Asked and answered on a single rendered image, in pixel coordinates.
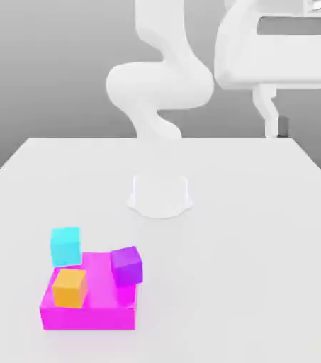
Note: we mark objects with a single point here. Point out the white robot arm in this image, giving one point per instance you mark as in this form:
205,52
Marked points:
160,85

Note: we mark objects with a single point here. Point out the small cyan cube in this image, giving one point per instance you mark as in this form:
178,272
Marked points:
65,246

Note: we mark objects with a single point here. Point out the small orange cube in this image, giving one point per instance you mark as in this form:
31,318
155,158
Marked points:
69,289

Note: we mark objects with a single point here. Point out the large magenta box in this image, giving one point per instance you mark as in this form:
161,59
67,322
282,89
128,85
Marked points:
97,317

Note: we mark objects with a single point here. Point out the small purple cube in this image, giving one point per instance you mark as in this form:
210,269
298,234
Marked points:
126,266

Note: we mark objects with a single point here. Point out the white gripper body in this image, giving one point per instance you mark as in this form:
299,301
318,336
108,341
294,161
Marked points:
276,59

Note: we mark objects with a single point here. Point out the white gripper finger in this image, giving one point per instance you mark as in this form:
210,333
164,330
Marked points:
270,124

